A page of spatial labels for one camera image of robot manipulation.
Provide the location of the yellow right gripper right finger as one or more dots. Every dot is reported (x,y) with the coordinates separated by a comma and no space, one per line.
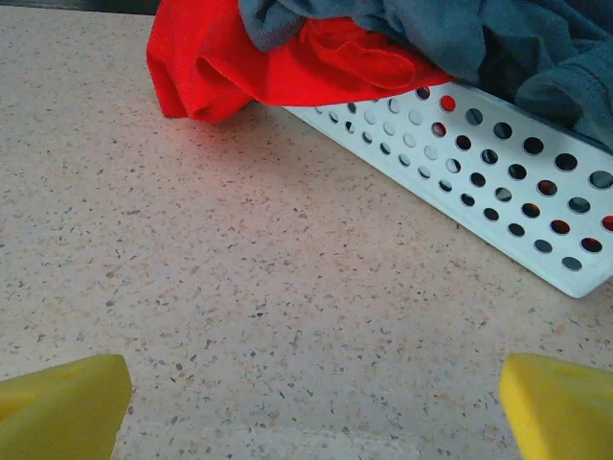
(560,412)

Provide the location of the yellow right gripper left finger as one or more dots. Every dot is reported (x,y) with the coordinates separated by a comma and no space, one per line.
(62,412)

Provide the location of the blue-grey t-shirt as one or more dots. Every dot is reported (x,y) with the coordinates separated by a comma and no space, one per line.
(455,33)

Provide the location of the white perforated plastic basket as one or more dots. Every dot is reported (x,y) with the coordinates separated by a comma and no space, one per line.
(522,196)

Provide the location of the red t-shirt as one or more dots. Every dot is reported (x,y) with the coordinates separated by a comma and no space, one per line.
(287,72)

